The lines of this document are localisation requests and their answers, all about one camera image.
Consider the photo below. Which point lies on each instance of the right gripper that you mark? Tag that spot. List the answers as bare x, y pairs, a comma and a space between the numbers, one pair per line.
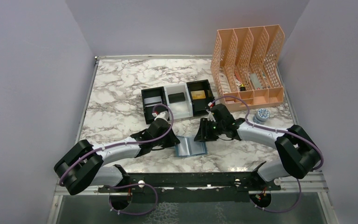
203, 134

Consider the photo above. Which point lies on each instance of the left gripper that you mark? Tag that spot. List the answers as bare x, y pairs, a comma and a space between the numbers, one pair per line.
173, 139

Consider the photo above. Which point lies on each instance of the blue card holder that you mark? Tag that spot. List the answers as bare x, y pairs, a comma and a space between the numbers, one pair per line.
188, 147

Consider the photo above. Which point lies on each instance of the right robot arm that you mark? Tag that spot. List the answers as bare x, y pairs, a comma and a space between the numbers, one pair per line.
298, 154

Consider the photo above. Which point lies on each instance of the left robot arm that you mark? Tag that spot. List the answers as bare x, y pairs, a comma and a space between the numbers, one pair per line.
85, 164

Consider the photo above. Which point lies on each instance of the black white card tray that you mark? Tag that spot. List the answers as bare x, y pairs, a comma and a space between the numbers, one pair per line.
180, 110

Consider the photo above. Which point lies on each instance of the white magnetic stripe card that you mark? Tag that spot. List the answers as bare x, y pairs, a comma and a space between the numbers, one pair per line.
152, 101

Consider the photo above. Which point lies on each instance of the gold credit card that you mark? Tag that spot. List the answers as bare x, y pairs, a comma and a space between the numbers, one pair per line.
198, 94

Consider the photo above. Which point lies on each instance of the black credit card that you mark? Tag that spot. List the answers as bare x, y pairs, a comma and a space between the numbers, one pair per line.
176, 97

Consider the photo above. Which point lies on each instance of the white labelled box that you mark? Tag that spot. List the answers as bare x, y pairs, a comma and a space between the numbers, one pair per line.
224, 82

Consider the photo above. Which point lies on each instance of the yellow tipped marker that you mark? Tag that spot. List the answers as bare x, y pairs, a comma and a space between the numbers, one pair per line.
242, 87

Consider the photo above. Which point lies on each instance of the orange file organizer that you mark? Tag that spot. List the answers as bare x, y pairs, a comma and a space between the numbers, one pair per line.
240, 52

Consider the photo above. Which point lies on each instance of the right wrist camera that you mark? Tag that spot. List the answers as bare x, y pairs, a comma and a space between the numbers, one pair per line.
210, 114

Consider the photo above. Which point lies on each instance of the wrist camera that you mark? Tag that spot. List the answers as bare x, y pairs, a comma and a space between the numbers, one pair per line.
162, 115
210, 114

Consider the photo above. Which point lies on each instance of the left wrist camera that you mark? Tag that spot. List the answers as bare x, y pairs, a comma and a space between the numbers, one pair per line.
162, 115

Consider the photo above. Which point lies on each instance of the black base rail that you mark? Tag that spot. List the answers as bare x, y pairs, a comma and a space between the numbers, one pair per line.
188, 187

